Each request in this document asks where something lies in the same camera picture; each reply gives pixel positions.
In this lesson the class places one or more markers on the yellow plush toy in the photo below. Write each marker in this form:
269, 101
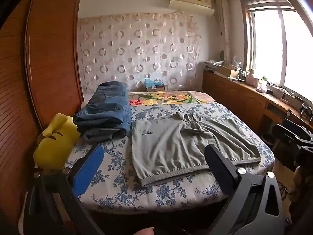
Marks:
53, 146

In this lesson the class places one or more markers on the open cardboard box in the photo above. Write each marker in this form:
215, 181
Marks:
226, 71

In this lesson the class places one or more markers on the window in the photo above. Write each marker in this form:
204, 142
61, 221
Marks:
266, 46

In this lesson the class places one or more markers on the folded blue jeans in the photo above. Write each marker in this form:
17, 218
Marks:
107, 107

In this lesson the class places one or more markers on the cardboard box with blue cloth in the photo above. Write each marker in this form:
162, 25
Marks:
154, 85

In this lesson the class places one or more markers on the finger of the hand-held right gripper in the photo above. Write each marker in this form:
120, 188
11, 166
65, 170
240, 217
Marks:
298, 126
285, 133

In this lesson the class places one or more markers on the circle-patterned sheer curtain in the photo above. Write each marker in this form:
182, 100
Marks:
137, 53

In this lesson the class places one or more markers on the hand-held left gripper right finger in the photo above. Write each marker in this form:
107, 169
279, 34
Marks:
218, 171

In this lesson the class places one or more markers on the wooden wardrobe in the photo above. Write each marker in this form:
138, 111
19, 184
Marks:
49, 66

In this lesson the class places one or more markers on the black waste bin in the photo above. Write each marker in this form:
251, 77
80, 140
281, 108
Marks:
269, 140

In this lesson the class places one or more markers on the grey pants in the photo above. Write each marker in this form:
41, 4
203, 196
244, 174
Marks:
171, 146

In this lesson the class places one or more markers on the small black stand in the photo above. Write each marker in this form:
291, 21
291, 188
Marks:
307, 112

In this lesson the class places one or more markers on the wooden cabinet counter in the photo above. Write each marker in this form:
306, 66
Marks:
232, 95

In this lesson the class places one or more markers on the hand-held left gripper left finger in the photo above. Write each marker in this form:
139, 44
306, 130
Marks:
88, 170

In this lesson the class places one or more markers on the blue floral bedspread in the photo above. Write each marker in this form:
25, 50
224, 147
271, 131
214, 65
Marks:
117, 176

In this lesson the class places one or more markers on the person's left hand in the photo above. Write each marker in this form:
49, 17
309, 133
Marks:
144, 231

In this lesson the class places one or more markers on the pink jug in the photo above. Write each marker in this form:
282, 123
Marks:
250, 78

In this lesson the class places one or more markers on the beige air conditioner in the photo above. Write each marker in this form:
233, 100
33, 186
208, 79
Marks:
190, 3

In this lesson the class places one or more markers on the stack of papers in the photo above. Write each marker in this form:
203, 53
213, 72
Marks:
214, 64

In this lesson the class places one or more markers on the colourful flower blanket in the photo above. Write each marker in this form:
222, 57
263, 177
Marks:
156, 99

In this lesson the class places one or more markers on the beige window curtain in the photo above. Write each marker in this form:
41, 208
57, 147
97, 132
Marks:
223, 24

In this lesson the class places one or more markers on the green-capped bottle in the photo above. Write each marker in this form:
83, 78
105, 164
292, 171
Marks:
264, 83

